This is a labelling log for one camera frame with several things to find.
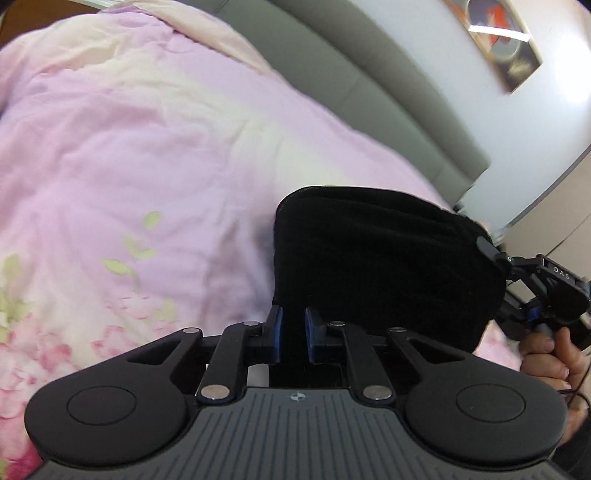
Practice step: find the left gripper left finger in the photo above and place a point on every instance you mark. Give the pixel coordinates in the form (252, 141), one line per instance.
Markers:
(227, 357)

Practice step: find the framed wall painting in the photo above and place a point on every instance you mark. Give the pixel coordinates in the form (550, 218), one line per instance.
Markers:
(502, 36)

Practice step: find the person right hand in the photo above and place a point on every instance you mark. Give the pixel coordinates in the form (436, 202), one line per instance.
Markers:
(558, 363)

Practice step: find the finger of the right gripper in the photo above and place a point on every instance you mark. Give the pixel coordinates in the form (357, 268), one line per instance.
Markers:
(499, 261)

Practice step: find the beige wardrobe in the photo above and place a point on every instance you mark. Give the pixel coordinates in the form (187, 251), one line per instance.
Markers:
(559, 225)

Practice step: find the pink floral duvet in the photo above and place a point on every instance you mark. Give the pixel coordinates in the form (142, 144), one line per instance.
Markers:
(143, 153)

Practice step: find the grey padded headboard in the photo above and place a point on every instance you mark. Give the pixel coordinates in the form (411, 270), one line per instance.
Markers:
(335, 54)

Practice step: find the black corduroy pants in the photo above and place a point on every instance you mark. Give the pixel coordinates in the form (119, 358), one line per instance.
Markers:
(381, 259)

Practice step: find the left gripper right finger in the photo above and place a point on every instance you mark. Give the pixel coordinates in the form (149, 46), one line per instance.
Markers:
(346, 345)

